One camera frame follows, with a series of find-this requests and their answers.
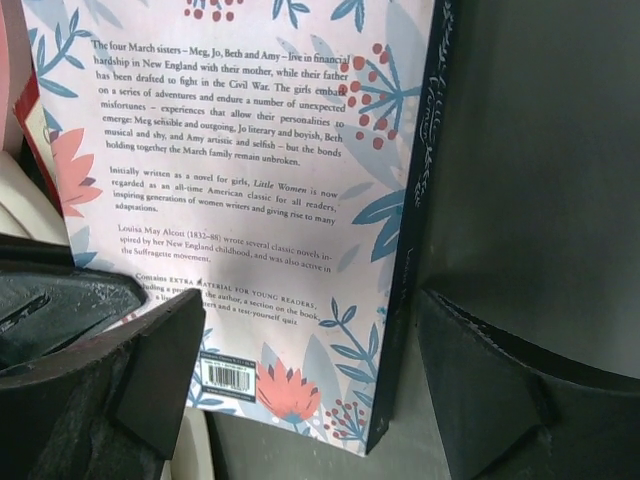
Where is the red-bordered white book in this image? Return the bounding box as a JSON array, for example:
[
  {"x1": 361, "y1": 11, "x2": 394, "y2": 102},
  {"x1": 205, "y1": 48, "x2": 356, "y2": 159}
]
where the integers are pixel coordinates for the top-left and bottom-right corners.
[{"x1": 13, "y1": 71, "x2": 62, "y2": 214}]

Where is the cream canvas backpack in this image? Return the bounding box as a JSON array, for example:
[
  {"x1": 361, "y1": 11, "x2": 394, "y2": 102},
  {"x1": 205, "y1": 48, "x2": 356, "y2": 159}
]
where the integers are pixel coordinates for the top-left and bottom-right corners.
[{"x1": 0, "y1": 151, "x2": 69, "y2": 246}]

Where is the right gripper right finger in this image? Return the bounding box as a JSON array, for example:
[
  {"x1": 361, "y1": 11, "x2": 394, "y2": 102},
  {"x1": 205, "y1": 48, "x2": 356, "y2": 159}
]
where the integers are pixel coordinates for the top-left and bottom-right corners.
[{"x1": 416, "y1": 289, "x2": 639, "y2": 479}]

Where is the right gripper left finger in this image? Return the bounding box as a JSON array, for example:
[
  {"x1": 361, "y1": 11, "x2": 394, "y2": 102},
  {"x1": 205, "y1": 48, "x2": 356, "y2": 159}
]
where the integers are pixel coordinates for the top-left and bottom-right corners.
[{"x1": 1, "y1": 235, "x2": 205, "y2": 479}]

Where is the pink three-tier shelf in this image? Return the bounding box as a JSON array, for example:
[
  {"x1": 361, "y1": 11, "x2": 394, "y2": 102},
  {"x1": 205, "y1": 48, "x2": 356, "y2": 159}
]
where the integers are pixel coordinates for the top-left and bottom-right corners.
[{"x1": 1, "y1": 0, "x2": 32, "y2": 156}]

